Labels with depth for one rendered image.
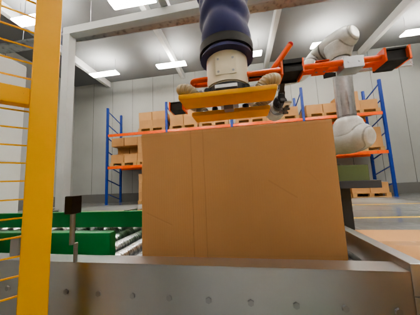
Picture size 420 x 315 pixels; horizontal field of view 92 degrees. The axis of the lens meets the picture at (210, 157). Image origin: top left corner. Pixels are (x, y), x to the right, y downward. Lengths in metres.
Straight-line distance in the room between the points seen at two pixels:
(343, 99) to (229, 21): 0.86
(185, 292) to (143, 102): 10.73
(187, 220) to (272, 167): 0.31
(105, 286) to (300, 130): 0.67
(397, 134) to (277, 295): 10.96
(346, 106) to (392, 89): 10.33
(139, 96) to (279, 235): 10.91
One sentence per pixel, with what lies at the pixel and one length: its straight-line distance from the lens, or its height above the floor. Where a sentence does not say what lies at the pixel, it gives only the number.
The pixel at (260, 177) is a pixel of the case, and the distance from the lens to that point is 0.63.
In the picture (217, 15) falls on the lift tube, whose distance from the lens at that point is 0.94.
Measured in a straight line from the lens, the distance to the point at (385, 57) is 1.01.
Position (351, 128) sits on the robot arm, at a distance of 1.39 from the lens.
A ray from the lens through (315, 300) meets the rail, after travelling 0.54.
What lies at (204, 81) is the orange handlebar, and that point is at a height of 1.19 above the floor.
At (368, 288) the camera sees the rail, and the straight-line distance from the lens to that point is 0.55.
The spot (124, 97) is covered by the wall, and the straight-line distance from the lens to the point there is 11.71.
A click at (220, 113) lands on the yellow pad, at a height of 1.07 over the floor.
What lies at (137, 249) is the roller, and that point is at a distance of 0.90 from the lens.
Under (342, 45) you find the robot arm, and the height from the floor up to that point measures 1.54.
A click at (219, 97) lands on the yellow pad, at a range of 0.74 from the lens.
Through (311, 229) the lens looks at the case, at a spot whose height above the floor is 0.63.
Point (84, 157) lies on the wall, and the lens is 12.21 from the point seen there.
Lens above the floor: 0.78
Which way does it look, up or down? 7 degrees up
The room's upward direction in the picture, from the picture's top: 3 degrees counter-clockwise
